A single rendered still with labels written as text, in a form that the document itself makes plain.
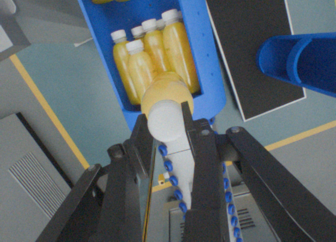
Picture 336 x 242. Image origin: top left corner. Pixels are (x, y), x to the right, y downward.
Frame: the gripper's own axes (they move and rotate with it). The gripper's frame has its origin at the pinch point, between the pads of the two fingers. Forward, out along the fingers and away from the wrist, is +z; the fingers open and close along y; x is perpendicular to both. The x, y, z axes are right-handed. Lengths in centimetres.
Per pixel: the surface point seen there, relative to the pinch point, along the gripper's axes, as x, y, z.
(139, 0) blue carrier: 21, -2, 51
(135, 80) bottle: 1.0, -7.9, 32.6
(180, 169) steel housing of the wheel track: -43, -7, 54
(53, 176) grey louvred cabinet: -71, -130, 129
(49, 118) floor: -23, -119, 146
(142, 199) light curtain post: -64, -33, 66
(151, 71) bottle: 2.1, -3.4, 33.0
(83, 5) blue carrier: 20.5, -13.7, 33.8
